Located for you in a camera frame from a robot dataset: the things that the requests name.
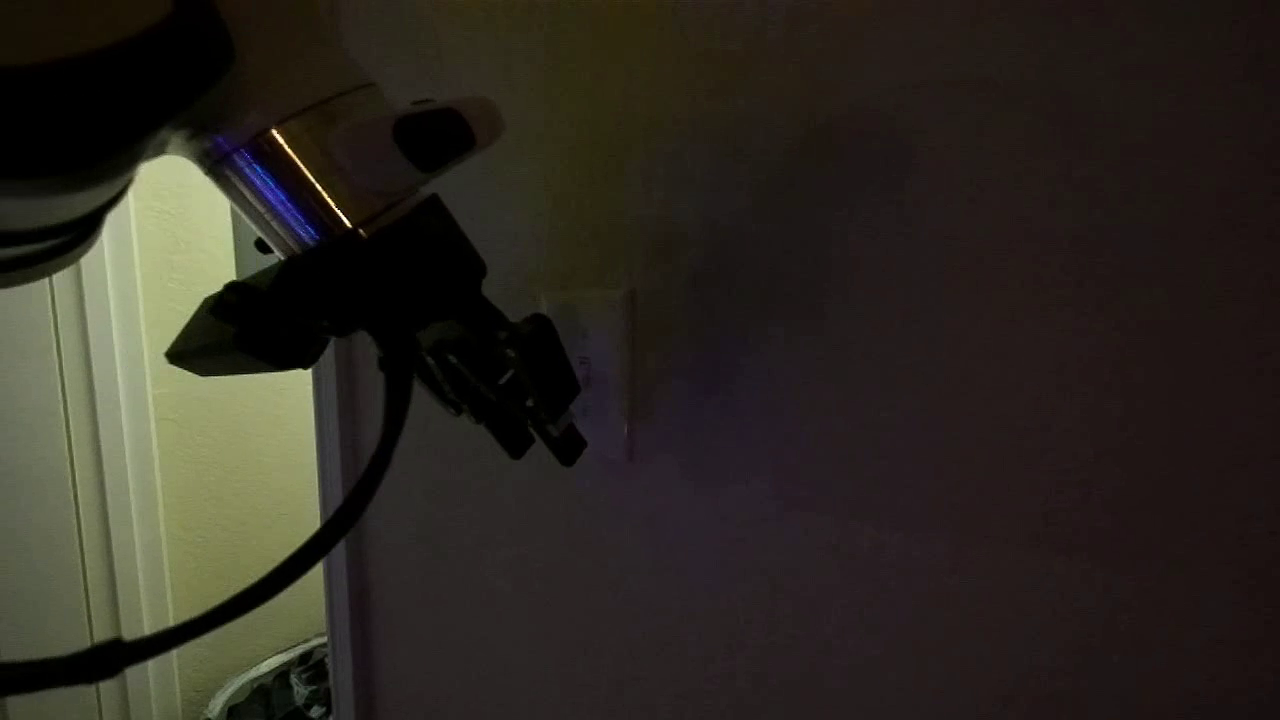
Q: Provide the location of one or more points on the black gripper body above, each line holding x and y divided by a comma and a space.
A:
433, 302

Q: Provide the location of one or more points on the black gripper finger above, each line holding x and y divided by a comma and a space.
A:
558, 442
550, 361

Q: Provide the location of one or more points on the white light switch plate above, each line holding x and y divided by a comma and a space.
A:
607, 361

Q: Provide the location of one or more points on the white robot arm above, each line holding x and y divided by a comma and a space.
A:
95, 93

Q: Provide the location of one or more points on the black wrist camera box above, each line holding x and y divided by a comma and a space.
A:
254, 327

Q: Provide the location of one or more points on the grey metal wall plate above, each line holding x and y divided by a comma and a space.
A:
258, 246

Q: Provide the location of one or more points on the white door frame trim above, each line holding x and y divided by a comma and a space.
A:
132, 533

